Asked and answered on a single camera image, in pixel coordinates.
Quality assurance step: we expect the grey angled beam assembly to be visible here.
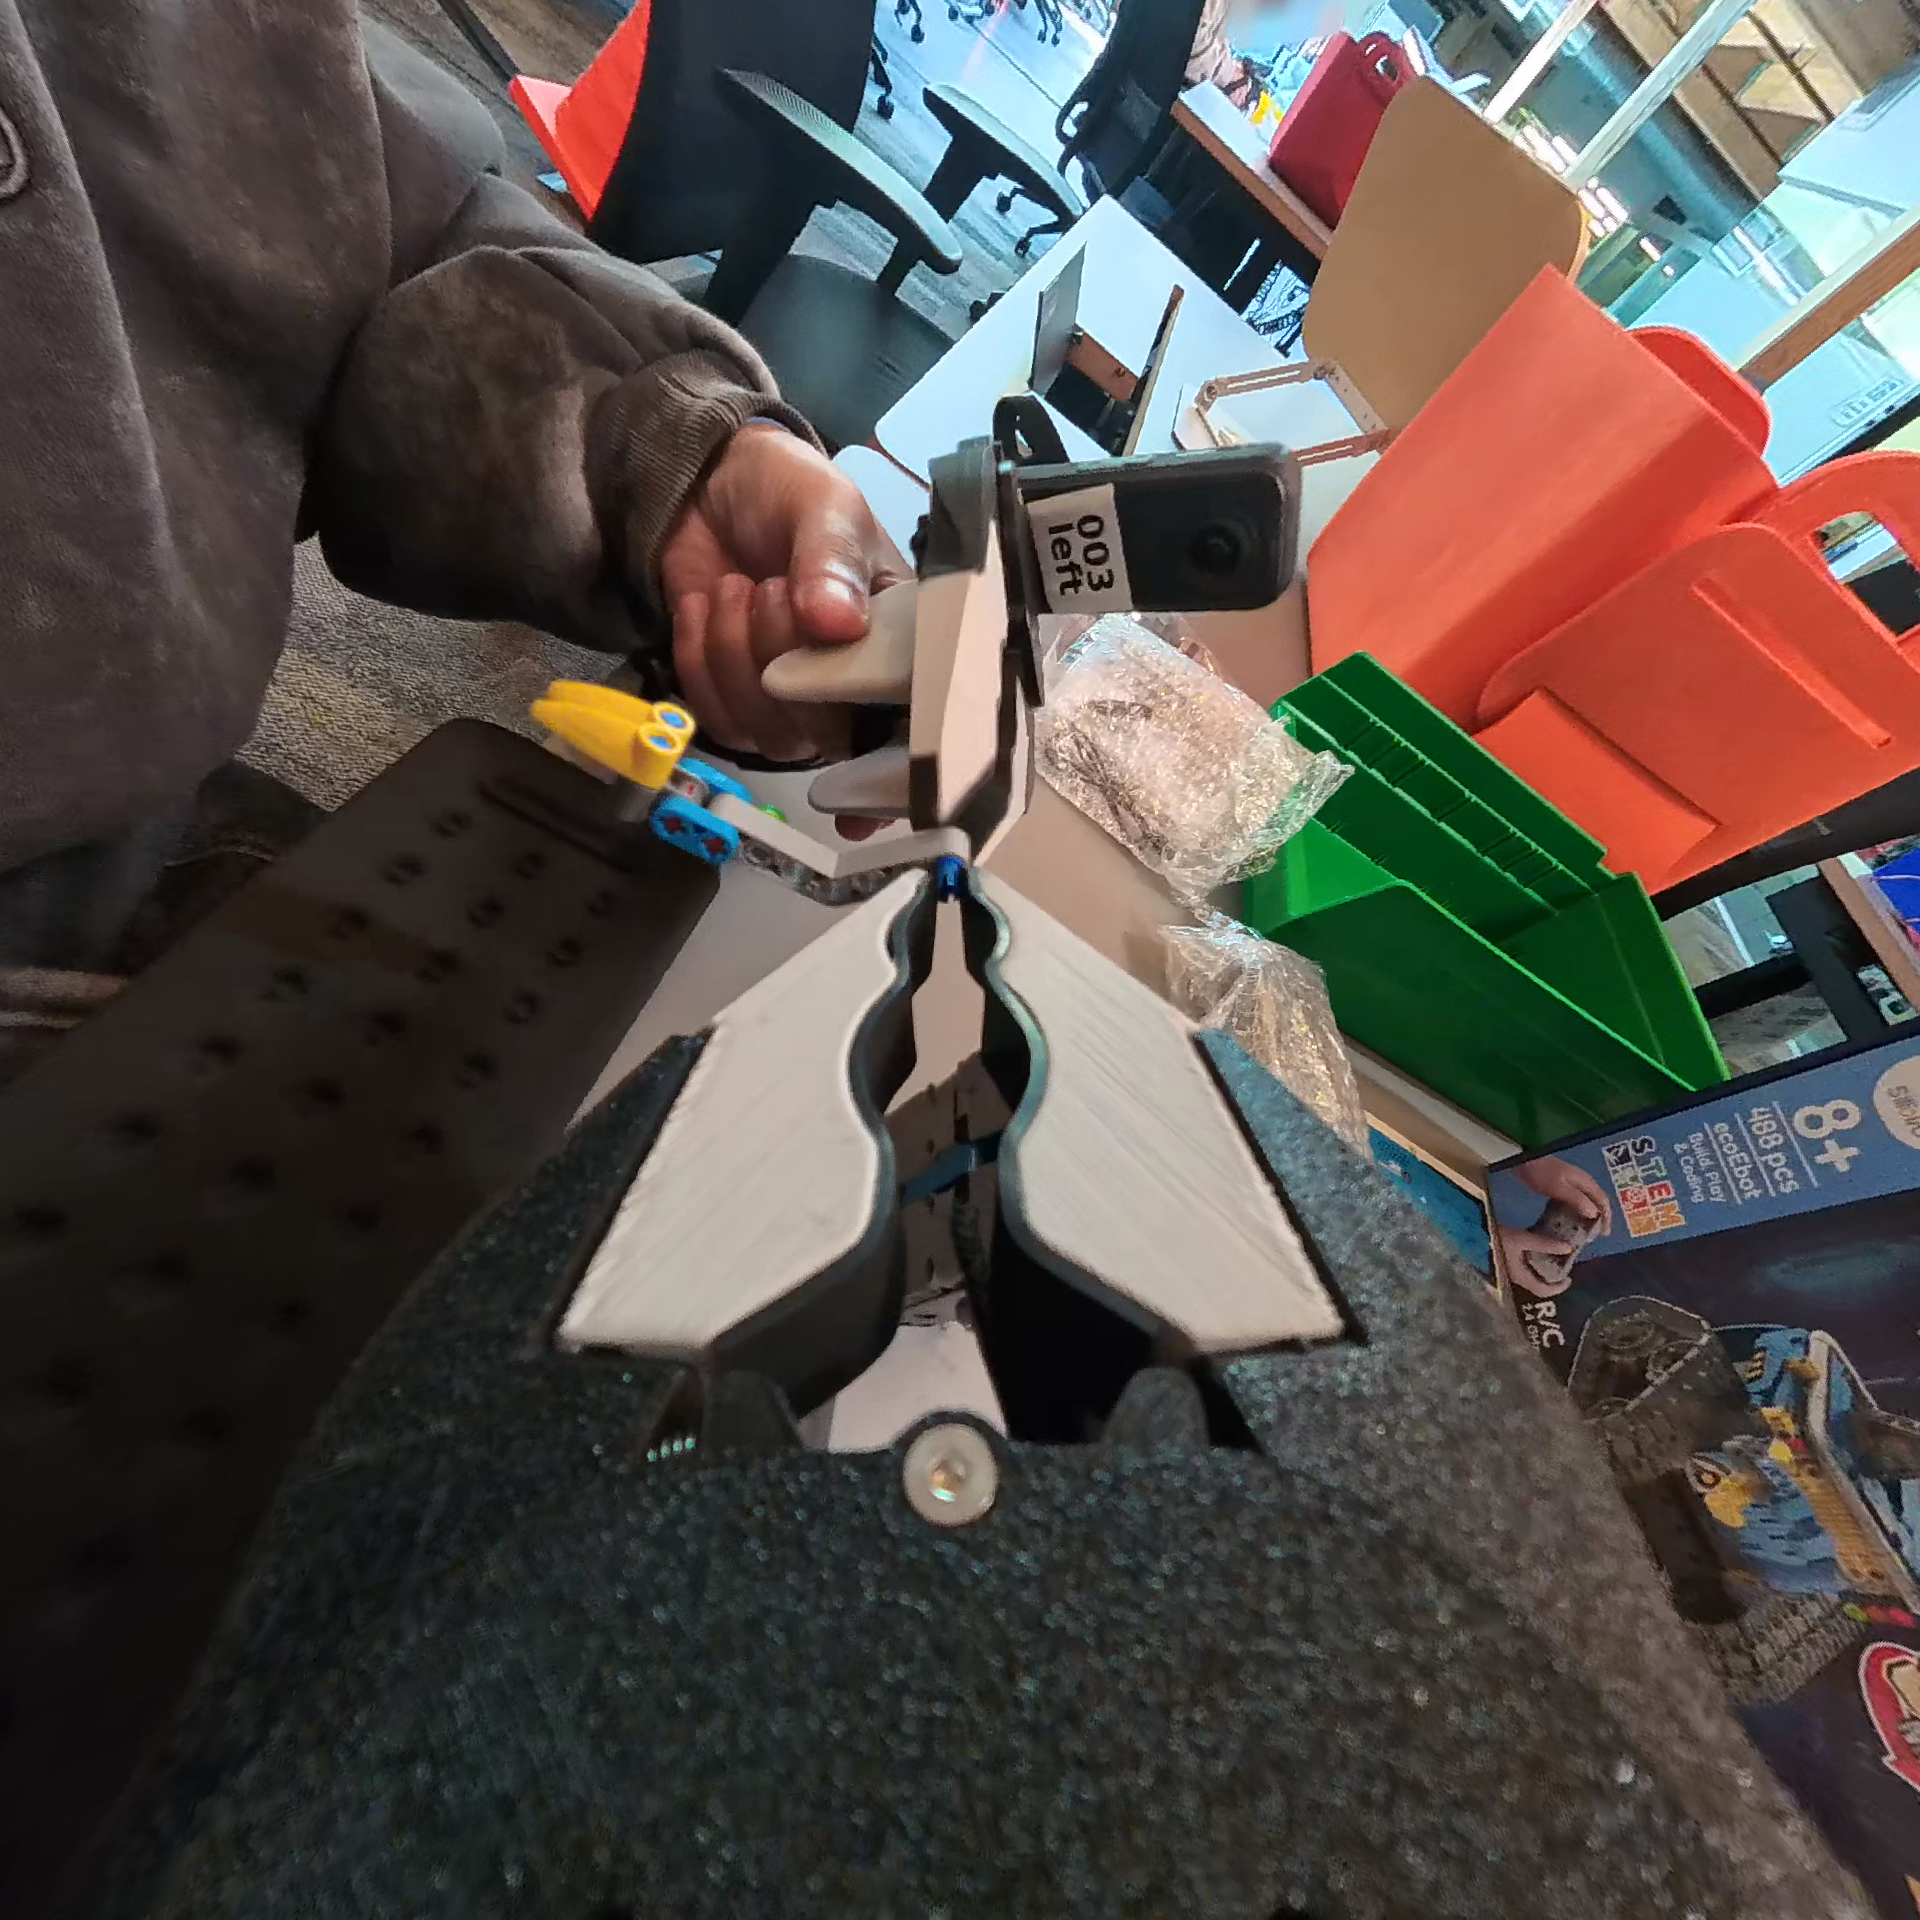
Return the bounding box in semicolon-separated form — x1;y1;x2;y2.
703;793;977;914

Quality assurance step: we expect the red bag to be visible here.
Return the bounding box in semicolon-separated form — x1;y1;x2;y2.
1264;22;1422;227

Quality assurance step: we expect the black mesh chair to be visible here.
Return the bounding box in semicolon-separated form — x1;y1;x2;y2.
580;0;971;453

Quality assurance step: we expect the black office chair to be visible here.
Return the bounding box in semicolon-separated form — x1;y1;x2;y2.
916;0;1213;271

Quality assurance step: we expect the dark robot kit box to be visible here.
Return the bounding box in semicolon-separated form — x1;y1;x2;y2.
1489;1028;1920;1920

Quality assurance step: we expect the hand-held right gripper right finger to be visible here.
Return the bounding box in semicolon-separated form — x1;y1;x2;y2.
959;872;1342;1438

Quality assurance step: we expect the green storage bin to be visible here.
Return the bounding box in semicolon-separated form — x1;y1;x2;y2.
1243;651;1729;1148

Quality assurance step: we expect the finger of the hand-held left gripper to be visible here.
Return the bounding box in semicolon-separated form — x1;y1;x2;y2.
900;528;1037;829
959;707;1044;858

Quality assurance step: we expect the black perforated pad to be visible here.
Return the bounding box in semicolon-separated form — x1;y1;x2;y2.
0;717;723;1879

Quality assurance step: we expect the blue sticker sheet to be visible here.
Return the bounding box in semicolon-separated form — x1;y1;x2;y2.
1365;1127;1499;1281

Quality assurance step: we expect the small blue brick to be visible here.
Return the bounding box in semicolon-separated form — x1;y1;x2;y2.
647;793;750;875

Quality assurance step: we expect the person's left hand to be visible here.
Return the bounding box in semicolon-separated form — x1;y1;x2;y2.
660;424;912;760

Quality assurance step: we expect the yellow twin cone piece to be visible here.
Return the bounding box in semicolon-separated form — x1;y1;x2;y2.
528;685;694;793

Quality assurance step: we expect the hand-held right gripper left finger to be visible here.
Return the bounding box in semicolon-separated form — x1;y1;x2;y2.
557;872;940;1422

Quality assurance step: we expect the wooden tilted desk stand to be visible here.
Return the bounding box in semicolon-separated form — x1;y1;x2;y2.
1179;73;1593;471

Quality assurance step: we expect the clear plastic bag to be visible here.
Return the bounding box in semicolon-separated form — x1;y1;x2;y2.
1037;619;1357;914
1157;914;1375;1157

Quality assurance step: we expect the blue toy brick robot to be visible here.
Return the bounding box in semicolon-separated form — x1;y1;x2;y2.
876;1054;1044;1353

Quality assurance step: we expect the grey desk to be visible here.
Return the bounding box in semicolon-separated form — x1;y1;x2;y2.
568;186;1515;1458

